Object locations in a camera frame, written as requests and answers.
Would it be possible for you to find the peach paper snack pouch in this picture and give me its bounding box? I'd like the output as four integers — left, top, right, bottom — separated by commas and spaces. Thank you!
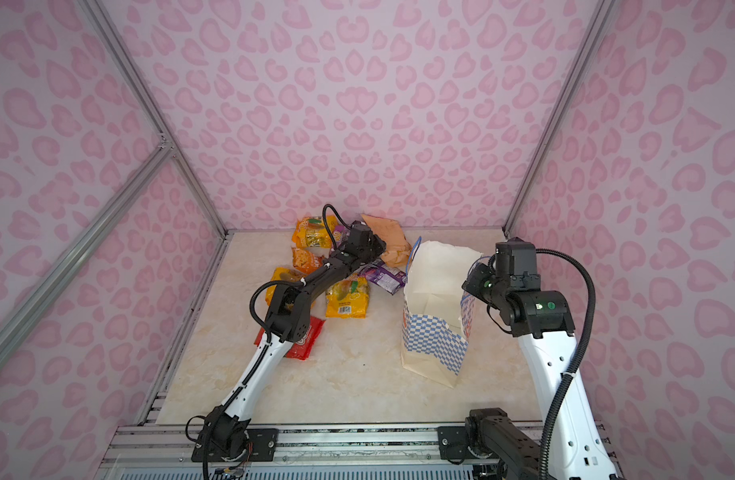
362, 214, 411, 269

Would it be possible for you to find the yellow mango candy bag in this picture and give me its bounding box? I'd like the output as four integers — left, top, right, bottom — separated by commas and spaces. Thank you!
326, 276, 369, 319
265, 267, 305, 305

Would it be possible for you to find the orange snack packet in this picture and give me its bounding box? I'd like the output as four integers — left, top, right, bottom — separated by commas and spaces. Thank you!
292, 247, 325, 275

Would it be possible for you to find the white blue checkered paper bag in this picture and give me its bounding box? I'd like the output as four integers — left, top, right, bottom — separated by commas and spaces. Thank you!
401, 238, 483, 388

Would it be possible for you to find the red fruit candy bag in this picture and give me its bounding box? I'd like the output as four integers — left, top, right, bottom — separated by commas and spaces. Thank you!
271, 315, 325, 361

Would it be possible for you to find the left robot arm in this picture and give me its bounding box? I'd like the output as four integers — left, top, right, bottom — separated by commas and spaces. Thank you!
192, 221, 385, 473

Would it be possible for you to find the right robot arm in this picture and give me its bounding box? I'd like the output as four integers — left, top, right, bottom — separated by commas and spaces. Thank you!
437, 237, 619, 479

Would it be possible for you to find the magenta grape candy bag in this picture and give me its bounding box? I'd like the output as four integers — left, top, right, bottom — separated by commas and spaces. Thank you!
333, 224, 349, 244

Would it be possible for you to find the yellow orange candy bag back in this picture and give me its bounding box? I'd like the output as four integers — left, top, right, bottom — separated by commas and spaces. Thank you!
292, 216, 340, 249

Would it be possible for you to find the purple snack packet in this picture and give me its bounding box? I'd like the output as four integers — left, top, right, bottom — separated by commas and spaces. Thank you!
360, 261, 407, 295

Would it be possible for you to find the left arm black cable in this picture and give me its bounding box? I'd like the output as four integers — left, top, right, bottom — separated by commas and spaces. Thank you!
322, 203, 352, 250

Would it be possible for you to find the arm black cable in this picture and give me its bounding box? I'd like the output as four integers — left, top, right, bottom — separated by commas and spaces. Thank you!
322, 203, 352, 250
534, 248, 597, 480

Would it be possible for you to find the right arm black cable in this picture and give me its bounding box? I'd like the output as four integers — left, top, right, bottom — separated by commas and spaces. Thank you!
534, 248, 597, 480

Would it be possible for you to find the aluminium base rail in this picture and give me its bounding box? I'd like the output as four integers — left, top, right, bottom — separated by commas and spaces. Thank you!
94, 421, 623, 480

